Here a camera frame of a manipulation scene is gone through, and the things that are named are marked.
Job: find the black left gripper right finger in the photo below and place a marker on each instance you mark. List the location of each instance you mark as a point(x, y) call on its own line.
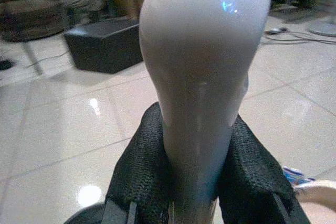
point(252, 182)

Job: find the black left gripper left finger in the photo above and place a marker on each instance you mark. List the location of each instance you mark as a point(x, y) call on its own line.
point(141, 171)

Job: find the blue snack packet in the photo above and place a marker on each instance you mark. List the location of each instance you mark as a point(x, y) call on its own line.
point(295, 175)

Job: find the cream curved plastic object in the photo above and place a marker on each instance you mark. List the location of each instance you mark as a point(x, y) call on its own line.
point(317, 190)

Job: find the black box ottoman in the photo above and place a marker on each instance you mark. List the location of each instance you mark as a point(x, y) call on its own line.
point(105, 48)

